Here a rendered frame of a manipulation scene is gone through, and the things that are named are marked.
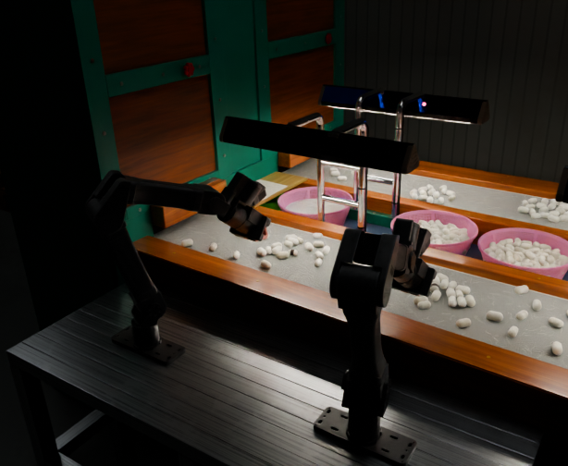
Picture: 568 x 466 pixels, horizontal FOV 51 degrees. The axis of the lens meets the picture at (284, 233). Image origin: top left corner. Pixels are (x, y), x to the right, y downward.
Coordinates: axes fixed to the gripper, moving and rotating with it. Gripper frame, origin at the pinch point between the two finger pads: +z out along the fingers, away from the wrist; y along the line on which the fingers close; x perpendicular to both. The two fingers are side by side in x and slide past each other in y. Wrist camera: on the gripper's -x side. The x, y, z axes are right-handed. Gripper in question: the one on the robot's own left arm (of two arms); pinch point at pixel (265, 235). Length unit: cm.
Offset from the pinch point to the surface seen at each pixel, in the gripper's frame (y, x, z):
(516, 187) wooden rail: -40, -56, 80
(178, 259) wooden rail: 23.9, 14.0, -2.4
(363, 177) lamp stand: -11.0, -28.6, 21.4
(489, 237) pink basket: -46, -26, 46
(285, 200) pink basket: 27, -22, 42
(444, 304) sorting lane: -48, 2, 16
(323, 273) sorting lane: -13.5, 3.6, 13.8
